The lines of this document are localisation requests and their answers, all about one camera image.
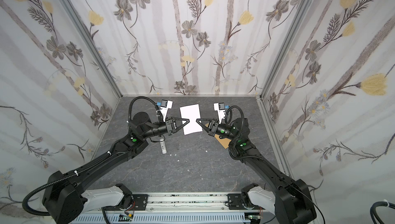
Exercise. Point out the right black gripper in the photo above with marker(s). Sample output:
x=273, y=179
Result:
x=213, y=128

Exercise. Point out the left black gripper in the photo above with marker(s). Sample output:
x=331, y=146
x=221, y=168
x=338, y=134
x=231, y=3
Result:
x=169, y=126

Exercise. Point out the white floral letter paper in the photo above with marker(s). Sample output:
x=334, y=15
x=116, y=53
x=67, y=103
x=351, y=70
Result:
x=192, y=113

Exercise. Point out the brown kraft envelope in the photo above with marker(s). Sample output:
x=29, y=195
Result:
x=223, y=140

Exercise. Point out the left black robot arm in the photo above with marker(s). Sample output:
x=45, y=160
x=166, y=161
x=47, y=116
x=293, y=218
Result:
x=63, y=199

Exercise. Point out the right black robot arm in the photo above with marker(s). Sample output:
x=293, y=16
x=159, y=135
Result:
x=288, y=199

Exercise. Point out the white glue stick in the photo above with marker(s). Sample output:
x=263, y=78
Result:
x=163, y=146

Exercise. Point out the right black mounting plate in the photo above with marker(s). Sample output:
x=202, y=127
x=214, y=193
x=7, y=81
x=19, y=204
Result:
x=240, y=201

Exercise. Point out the black mounting plate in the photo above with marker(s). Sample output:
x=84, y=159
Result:
x=137, y=202
x=240, y=201

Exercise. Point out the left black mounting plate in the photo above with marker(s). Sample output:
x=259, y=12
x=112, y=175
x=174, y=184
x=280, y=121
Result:
x=137, y=202

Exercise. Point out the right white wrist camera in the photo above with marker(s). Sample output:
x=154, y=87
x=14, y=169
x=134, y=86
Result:
x=221, y=109

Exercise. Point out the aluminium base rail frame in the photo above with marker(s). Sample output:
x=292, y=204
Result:
x=95, y=213

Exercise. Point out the white perforated cable duct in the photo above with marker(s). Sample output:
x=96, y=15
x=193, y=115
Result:
x=179, y=218

